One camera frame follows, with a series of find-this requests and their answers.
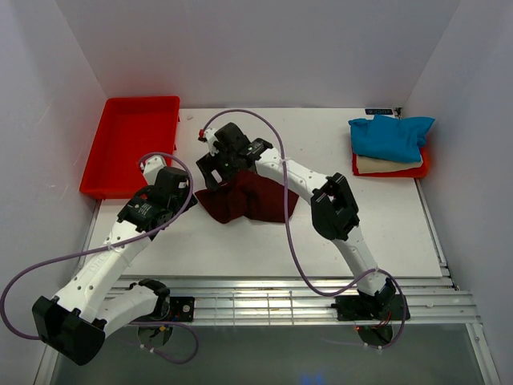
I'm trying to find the small red tray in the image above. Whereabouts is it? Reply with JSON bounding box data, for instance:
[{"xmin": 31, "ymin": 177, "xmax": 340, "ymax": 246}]
[{"xmin": 352, "ymin": 148, "xmax": 430, "ymax": 178}]

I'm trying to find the aluminium rail frame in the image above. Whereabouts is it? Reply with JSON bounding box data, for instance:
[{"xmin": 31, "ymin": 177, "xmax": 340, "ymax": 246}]
[{"xmin": 50, "ymin": 274, "xmax": 482, "ymax": 328}]

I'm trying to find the large red tray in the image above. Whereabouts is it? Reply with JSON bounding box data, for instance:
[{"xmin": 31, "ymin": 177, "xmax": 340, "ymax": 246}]
[{"xmin": 79, "ymin": 95, "xmax": 180, "ymax": 200}]

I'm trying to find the maroon t shirt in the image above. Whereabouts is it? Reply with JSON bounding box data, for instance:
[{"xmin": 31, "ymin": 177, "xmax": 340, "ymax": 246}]
[{"xmin": 196, "ymin": 171, "xmax": 285, "ymax": 224}]

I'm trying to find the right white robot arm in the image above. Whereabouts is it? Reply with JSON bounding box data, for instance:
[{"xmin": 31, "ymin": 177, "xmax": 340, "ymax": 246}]
[{"xmin": 196, "ymin": 123, "xmax": 409, "ymax": 320}]

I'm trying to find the beige folded t shirt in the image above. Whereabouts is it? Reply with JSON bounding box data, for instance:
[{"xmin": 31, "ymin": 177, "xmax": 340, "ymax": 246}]
[{"xmin": 355, "ymin": 155, "xmax": 424, "ymax": 174}]

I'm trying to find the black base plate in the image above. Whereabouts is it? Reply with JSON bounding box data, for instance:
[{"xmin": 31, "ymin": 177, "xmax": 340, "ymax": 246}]
[
  {"xmin": 331, "ymin": 294, "xmax": 410, "ymax": 321},
  {"xmin": 134, "ymin": 296, "xmax": 195, "ymax": 322}
]

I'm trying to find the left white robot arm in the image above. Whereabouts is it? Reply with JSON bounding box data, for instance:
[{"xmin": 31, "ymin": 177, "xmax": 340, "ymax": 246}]
[{"xmin": 32, "ymin": 153, "xmax": 196, "ymax": 366}]

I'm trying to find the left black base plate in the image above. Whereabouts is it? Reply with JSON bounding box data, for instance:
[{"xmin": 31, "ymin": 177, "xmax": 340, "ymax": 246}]
[{"xmin": 134, "ymin": 296, "xmax": 195, "ymax": 322}]

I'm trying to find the blue folded t shirt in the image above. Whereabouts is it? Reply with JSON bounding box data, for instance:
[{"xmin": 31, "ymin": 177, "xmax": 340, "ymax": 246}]
[{"xmin": 348, "ymin": 115, "xmax": 435, "ymax": 164}]

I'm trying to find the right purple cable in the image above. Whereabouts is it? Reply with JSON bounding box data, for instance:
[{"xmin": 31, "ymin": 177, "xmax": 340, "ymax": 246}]
[{"xmin": 198, "ymin": 108, "xmax": 409, "ymax": 351}]

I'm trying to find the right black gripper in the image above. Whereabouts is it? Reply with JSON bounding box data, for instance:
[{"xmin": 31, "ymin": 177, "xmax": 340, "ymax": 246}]
[{"xmin": 197, "ymin": 146, "xmax": 240, "ymax": 191}]

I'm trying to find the small black label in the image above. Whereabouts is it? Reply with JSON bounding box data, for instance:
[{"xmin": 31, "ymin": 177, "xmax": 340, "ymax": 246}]
[{"xmin": 365, "ymin": 108, "xmax": 394, "ymax": 116}]

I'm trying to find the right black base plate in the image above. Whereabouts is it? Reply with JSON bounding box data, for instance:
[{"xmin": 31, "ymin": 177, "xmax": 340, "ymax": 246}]
[{"xmin": 331, "ymin": 294, "xmax": 410, "ymax": 321}]

